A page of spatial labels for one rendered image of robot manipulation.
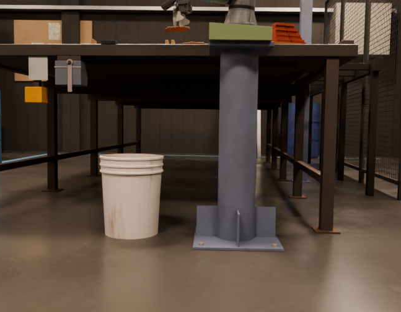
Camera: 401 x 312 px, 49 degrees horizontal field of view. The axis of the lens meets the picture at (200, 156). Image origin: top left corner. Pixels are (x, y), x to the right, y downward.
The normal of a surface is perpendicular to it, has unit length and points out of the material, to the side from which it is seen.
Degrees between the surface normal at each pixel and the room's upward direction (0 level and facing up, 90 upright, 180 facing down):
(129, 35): 90
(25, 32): 90
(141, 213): 93
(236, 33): 90
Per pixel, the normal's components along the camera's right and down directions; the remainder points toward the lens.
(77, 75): -0.08, 0.07
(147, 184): 0.60, 0.12
